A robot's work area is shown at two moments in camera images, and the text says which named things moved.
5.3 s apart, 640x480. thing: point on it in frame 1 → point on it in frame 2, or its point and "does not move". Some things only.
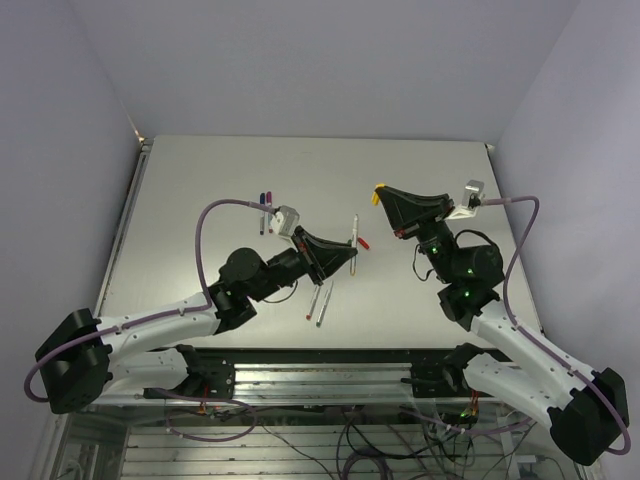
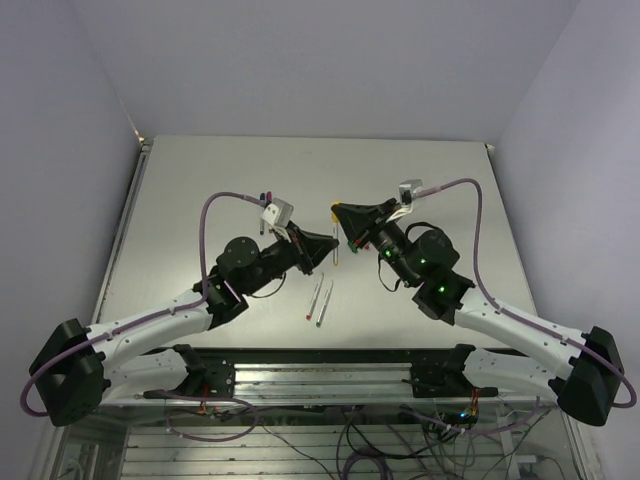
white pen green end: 324,307 does not move
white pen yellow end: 355,237 → 335,227
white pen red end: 316,292 does not move
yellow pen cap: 375,197 → 335,219
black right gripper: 411,214 → 363,223
